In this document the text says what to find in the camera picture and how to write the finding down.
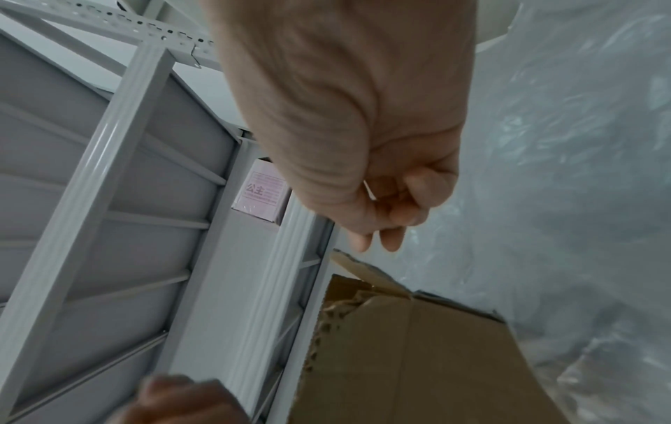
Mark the person's left hand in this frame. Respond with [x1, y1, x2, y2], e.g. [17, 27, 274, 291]
[112, 373, 251, 424]

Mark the person's right hand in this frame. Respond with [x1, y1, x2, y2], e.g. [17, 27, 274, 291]
[204, 0, 481, 254]

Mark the brown cardboard box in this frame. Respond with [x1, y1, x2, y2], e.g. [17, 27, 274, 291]
[287, 248, 572, 424]

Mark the large bubble wrap sheet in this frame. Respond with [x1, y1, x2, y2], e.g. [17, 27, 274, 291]
[334, 0, 671, 424]

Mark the pink paper box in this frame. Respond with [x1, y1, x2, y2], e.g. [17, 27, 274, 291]
[231, 159, 293, 226]

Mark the white metal shelving rack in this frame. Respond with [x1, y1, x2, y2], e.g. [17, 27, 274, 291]
[0, 0, 337, 424]

